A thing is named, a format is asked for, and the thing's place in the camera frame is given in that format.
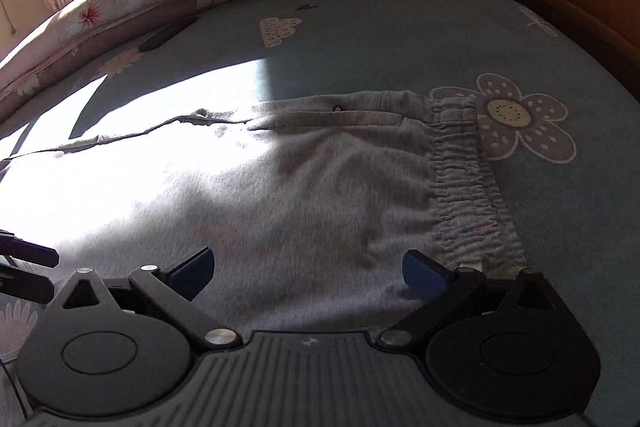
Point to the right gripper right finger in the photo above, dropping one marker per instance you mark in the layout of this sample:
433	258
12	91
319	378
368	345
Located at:
433	284

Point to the grey sweatpants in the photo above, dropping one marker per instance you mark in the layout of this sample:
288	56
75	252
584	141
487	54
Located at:
308	205

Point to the teal floral bed sheet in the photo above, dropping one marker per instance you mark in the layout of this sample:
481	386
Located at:
570	177

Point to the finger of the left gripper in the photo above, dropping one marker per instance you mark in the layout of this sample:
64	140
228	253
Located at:
13	247
24	285

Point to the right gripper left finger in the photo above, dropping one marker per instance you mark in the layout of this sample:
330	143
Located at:
170	292

